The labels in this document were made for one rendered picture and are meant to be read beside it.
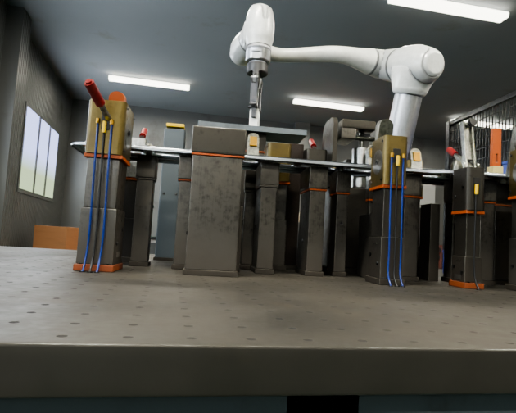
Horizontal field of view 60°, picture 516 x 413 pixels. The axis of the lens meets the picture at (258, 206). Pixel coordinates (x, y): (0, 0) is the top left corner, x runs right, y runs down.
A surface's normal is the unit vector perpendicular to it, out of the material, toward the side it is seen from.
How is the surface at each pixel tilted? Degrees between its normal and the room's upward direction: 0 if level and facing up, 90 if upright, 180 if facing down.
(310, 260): 90
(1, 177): 90
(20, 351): 90
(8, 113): 90
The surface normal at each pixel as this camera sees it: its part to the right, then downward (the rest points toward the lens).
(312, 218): 0.12, -0.07
